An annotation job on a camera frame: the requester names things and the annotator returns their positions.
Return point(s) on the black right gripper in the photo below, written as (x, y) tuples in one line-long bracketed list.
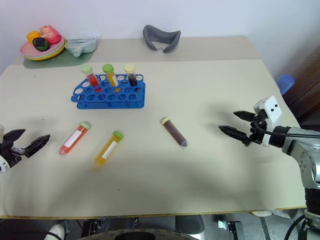
[(257, 132)]

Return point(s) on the black and green toy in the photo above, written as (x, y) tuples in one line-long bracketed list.
[(40, 44)]

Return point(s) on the white shoe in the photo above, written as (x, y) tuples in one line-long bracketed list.
[(56, 230)]

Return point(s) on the orange liquid tube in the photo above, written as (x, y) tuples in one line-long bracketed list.
[(111, 78), (108, 149)]

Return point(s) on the pink toy fruit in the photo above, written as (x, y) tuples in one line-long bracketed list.
[(51, 33)]

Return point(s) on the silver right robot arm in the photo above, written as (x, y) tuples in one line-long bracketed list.
[(307, 160)]

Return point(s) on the orange toy fruit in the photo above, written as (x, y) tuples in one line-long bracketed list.
[(32, 35)]

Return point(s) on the dark liquid tube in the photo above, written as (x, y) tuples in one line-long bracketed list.
[(175, 132), (131, 78)]

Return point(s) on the yellow plastic plate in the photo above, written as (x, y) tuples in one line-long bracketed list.
[(53, 56)]

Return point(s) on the green table mat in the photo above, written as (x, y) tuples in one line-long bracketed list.
[(75, 61)]

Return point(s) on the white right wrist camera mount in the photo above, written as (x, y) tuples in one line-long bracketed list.
[(271, 110)]

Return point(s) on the grey foam face pad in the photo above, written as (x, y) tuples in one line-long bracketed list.
[(150, 37)]

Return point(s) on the pale green plastic plate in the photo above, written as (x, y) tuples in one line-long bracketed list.
[(58, 48)]

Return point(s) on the dark rounded foot shape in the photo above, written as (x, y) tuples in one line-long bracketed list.
[(190, 225)]

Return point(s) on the blue plastic test tube rack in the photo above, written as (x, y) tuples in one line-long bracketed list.
[(87, 98)]

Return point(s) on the blue ribbed plastic object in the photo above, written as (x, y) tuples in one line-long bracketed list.
[(285, 83)]

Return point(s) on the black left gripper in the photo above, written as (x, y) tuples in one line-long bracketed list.
[(11, 152)]

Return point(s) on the pink plastic plate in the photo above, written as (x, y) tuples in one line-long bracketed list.
[(27, 48)]

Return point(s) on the large dark rounded shape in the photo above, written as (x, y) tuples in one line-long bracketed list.
[(135, 235)]

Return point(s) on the metal table bracket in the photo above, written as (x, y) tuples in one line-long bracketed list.
[(228, 226), (96, 225)]

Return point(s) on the pale green plastic bag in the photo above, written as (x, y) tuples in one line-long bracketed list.
[(83, 45)]

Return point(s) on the brown wooden cabinet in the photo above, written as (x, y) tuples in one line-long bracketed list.
[(307, 95)]

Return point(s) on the red liquid tube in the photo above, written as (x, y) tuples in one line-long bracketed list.
[(73, 138), (93, 78)]

